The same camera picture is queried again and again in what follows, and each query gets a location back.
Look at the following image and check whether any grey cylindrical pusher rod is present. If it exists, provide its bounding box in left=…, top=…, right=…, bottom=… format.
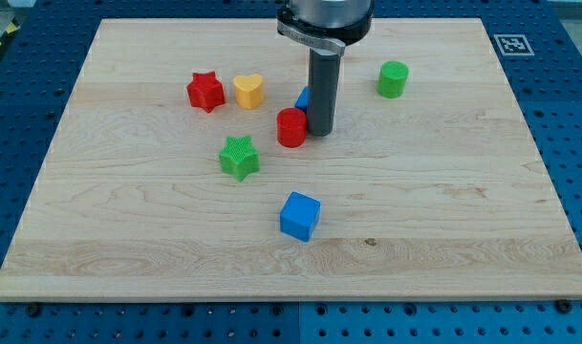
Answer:
left=307, top=50, right=341, bottom=137

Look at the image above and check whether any red cylinder block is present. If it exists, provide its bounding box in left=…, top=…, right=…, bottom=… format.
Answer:
left=276, top=108, right=307, bottom=148

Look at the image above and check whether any green star block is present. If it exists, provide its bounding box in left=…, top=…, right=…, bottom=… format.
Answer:
left=219, top=136, right=260, bottom=182

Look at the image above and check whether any red star block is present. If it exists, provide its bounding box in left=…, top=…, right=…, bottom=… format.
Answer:
left=186, top=71, right=226, bottom=113

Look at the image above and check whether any small blue block behind rod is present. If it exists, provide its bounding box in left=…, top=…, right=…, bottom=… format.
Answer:
left=294, top=86, right=309, bottom=113

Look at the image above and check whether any green cylinder block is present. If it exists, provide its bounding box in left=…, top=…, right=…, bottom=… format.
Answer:
left=377, top=60, right=409, bottom=98

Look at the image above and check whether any yellow heart block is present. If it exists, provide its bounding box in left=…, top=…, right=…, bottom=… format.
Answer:
left=233, top=74, right=265, bottom=110

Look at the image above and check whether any blue cube block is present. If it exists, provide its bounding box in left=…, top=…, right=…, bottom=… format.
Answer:
left=279, top=191, right=321, bottom=242

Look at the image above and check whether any wooden board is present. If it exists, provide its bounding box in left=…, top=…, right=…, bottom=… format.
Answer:
left=0, top=18, right=582, bottom=303

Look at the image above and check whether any black white fiducial tag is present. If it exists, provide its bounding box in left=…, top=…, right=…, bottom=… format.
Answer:
left=494, top=33, right=534, bottom=56

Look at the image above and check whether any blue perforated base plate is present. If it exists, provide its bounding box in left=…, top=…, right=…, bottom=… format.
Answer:
left=0, top=0, right=582, bottom=343

